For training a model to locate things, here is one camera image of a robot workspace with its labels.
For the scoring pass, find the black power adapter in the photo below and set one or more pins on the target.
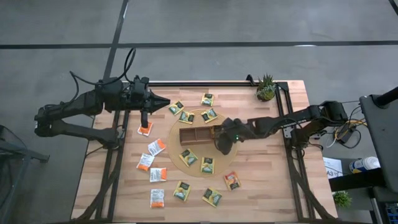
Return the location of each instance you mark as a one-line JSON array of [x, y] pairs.
[[345, 134]]

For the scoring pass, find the wooden three-compartment tea box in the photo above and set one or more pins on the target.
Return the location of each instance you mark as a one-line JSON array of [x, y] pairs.
[[196, 136]]

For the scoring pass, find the black shelf bar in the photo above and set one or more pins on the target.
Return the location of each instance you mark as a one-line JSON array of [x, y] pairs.
[[354, 180]]

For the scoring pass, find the black desk pole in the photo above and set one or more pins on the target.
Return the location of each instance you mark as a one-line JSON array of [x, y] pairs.
[[385, 97]]

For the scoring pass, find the white paper sheet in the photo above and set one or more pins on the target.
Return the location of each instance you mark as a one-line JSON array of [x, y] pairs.
[[332, 168]]

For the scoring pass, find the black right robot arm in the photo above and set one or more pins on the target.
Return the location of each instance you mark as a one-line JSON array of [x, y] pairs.
[[280, 121]]

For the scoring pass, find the potted succulent plant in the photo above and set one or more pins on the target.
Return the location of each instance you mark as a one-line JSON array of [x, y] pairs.
[[266, 91]]

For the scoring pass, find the black frame hook bracket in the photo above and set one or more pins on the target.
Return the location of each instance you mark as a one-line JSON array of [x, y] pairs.
[[249, 79]]

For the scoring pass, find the white wipes canister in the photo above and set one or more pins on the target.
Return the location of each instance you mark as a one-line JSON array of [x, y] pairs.
[[363, 165]]

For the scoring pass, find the dark grey desk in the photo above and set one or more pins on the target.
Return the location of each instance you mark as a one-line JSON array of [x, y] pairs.
[[384, 140]]

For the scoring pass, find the orange red tea packet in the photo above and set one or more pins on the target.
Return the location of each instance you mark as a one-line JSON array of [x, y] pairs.
[[232, 181]]

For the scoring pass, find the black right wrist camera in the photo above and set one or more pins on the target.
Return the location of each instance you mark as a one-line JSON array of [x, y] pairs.
[[224, 147]]

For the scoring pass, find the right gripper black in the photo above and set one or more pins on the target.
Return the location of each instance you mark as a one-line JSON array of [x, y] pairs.
[[233, 130]]

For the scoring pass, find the silver arm base bracket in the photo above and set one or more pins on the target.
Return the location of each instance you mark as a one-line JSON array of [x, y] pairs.
[[286, 132]]

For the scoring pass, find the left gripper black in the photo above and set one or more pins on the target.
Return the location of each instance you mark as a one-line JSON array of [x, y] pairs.
[[138, 96]]

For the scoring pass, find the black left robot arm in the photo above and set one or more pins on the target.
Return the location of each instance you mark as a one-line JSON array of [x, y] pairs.
[[77, 104]]

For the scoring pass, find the white orange tea packet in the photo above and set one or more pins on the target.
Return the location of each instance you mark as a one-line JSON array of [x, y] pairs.
[[145, 162], [158, 175], [157, 198], [156, 147], [145, 131]]

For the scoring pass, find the round woven placemat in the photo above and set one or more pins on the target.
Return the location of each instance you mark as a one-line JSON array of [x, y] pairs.
[[228, 161]]

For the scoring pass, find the small green artificial plant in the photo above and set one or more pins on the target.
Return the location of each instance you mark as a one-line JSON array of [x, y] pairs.
[[342, 199]]

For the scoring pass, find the colourful keyboard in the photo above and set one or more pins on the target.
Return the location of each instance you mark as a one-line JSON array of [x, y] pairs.
[[391, 213]]

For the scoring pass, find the grey metal stand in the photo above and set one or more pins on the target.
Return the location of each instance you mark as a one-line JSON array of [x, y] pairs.
[[25, 152]]

